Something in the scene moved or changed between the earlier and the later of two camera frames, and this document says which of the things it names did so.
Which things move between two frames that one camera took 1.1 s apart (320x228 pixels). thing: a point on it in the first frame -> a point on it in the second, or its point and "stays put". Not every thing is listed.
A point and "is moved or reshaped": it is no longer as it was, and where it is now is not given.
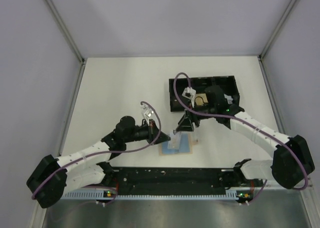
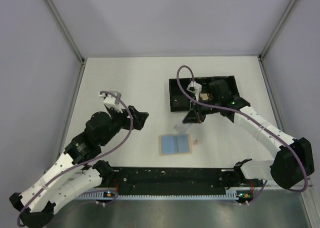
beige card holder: x=179 y=144 stays put
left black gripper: x=153 y=131 -> x=139 y=118
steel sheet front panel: x=272 y=208 stays put
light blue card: x=184 y=145 stays put
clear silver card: x=175 y=142 is moved or reshaped
